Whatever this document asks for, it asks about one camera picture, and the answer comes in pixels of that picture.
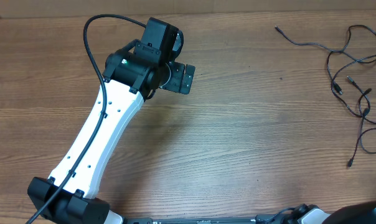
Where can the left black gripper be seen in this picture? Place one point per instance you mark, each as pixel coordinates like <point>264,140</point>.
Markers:
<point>175,84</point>

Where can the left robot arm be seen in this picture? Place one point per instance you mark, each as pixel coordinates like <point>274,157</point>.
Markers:
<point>131,76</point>

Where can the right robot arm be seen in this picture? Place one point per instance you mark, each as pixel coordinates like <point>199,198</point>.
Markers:
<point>363,213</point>

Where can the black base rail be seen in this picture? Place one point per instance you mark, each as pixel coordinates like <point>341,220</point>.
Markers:
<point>264,218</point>

